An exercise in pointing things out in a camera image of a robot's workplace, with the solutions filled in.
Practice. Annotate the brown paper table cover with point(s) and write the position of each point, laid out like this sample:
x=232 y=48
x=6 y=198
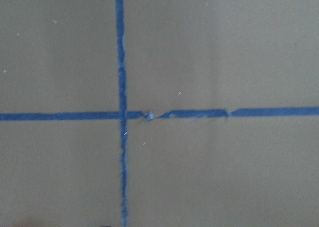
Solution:
x=61 y=56

